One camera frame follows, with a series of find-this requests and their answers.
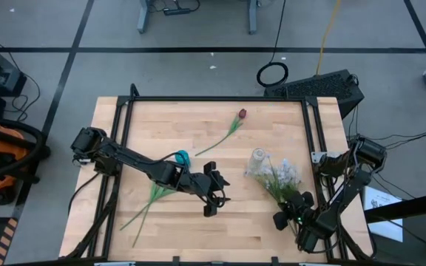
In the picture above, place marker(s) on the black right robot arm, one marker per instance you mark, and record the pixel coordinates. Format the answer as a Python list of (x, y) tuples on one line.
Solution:
[(342, 194)]

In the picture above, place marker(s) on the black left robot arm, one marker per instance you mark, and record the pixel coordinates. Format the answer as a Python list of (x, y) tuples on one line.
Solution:
[(131, 159)]

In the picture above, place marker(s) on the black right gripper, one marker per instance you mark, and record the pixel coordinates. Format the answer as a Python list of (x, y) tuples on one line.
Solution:
[(298, 210)]

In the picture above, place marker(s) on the white printed paper sheet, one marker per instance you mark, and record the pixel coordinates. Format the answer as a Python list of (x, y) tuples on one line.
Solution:
[(377, 197)]

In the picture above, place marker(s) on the black computer tower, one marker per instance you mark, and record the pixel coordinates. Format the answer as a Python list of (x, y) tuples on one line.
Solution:
[(316, 86)]

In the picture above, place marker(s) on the black metal beam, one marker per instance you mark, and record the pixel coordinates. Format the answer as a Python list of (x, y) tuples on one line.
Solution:
[(412, 207)]

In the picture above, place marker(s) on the grey desk leg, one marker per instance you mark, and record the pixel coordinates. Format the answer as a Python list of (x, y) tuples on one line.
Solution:
[(253, 18), (143, 18)]

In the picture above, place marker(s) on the orange black shop vacuum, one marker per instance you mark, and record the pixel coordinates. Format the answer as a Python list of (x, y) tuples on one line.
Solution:
[(9, 147)]

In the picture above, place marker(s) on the clear glass vase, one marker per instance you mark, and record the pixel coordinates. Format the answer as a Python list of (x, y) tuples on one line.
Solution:
[(258, 157)]

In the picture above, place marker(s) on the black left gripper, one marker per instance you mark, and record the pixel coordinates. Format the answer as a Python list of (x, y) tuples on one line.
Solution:
[(205, 188)]

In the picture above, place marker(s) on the teal glass vase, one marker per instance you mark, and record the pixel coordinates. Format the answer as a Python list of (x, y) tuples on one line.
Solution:
[(183, 155)]

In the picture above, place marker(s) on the black aluminium table frame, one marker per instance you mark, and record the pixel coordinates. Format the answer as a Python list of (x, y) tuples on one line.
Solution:
[(216, 98)]

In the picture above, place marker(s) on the black power strip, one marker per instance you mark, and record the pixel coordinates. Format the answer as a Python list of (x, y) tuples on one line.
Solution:
[(178, 11)]

